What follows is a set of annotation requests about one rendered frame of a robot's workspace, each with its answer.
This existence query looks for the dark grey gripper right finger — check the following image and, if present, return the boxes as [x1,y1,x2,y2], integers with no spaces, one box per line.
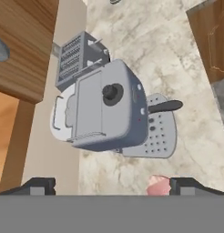
[168,177,224,196]

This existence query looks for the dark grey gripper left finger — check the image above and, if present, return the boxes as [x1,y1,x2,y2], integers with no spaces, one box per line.
[0,177,56,196]

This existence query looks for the pink raw meat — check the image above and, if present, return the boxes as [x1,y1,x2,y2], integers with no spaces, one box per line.
[146,174,171,196]

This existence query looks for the grey round cabinet knob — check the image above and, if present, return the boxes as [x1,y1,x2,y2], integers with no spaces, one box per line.
[0,36,11,63]

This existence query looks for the brown panelled cabinet door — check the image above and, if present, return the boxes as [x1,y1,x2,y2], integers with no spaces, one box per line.
[186,0,224,85]

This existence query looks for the grey perforated fryer basket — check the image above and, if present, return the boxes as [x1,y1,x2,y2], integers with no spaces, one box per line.
[118,93,184,159]

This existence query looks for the grey deep fryer appliance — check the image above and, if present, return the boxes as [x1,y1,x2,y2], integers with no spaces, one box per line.
[49,58,149,152]

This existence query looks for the wooden wall cabinet door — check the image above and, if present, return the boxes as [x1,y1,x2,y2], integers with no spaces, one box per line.
[0,0,60,105]

